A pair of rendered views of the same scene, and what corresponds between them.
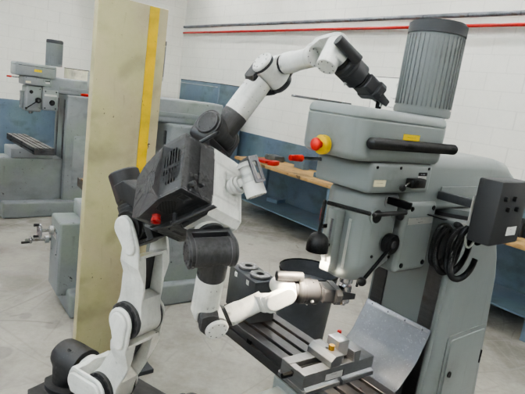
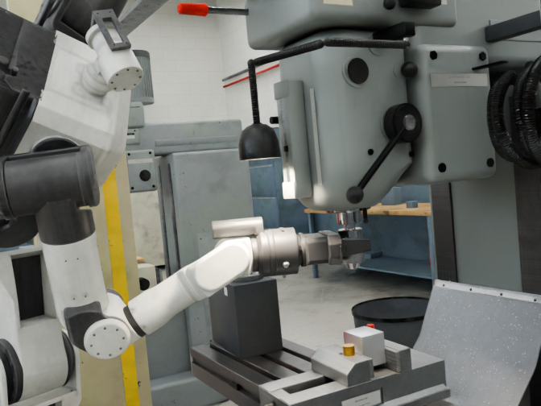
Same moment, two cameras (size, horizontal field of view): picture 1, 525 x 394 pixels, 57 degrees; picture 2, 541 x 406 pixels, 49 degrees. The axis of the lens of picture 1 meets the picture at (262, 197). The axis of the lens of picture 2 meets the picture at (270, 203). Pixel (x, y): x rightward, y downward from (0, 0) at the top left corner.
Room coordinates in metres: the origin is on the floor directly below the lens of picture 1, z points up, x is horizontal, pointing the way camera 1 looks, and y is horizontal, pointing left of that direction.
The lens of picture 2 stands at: (0.51, -0.40, 1.39)
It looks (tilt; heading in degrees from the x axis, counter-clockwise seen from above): 3 degrees down; 10
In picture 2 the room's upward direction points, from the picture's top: 5 degrees counter-clockwise
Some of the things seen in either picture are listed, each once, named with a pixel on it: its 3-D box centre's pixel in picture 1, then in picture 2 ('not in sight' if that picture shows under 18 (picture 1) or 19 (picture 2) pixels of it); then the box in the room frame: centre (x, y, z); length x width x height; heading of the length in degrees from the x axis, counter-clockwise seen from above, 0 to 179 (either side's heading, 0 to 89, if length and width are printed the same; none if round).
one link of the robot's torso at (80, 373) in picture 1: (104, 378); not in sight; (1.78, 0.53, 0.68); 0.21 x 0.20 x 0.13; 59
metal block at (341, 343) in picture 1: (337, 344); (364, 346); (1.64, -0.34, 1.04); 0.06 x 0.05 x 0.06; 37
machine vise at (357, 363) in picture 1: (329, 359); (353, 379); (1.62, -0.32, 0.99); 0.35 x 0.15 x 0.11; 127
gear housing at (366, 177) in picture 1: (374, 171); (349, 12); (1.68, -0.37, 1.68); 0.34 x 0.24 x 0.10; 130
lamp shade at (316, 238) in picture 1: (318, 241); (258, 141); (1.52, -0.20, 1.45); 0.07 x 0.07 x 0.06
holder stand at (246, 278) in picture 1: (251, 290); (242, 308); (2.05, -0.01, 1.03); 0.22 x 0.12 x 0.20; 34
